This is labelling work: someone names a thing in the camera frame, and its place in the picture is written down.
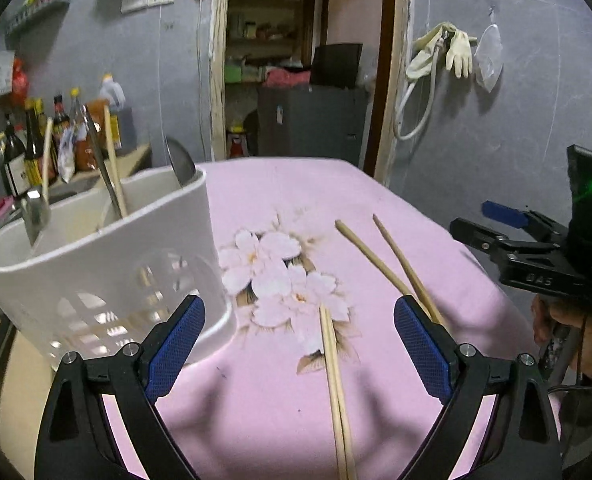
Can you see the black monitor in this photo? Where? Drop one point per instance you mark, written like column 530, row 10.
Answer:
column 336, row 65

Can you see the green box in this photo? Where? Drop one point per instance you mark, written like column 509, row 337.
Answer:
column 233, row 72

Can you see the dark wine bottle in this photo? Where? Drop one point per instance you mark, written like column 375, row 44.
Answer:
column 13, row 160

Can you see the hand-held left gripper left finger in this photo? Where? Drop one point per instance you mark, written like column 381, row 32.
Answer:
column 176, row 345

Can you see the pink floral tablecloth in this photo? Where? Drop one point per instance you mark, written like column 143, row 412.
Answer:
column 276, row 410

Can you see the cream rubber glove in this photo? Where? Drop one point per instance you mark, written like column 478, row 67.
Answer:
column 423, row 55
column 459, row 52

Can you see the grey wall shelf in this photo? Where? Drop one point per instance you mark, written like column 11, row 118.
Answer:
column 38, row 12

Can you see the pink cloth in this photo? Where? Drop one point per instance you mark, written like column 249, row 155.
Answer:
column 286, row 78

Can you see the red plastic bag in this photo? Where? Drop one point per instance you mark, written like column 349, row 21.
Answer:
column 19, row 81

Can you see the white plastic utensil holder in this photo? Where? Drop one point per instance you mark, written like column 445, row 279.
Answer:
column 126, row 240

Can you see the clear bottle yellow cap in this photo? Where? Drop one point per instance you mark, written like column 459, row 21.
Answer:
column 78, row 112

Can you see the wooden chopstick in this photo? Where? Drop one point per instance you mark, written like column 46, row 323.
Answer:
column 342, row 400
column 370, row 255
column 115, row 160
column 333, row 400
column 400, row 257
column 47, row 160

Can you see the soy sauce bottle red cap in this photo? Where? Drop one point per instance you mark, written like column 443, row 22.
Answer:
column 60, row 115

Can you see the cooking oil jug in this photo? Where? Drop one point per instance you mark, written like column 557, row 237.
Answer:
column 112, row 95

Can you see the white seasoning packet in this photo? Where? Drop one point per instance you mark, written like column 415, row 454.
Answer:
column 68, row 155

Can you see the wooden shelf unit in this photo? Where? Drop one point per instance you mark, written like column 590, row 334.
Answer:
column 261, row 5

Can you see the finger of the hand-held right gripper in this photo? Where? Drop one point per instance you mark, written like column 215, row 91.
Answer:
column 480, row 237
column 500, row 212

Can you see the dark bottle yellow cap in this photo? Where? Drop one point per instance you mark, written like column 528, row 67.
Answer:
column 33, row 152

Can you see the wooden door frame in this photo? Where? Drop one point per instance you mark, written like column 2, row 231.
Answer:
column 398, row 60

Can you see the dark grey cabinet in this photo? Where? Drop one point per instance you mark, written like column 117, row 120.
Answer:
column 311, row 125

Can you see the large metal spoon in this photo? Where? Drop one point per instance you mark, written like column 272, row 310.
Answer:
column 181, row 162

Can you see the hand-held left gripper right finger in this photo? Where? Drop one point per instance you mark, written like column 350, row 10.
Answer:
column 420, row 345

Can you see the orange seasoning packet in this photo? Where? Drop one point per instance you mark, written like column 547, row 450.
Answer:
column 93, row 130

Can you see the person's right hand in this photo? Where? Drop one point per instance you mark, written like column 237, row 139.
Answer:
column 590, row 340

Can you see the small red object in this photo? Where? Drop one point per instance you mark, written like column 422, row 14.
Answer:
column 236, row 145

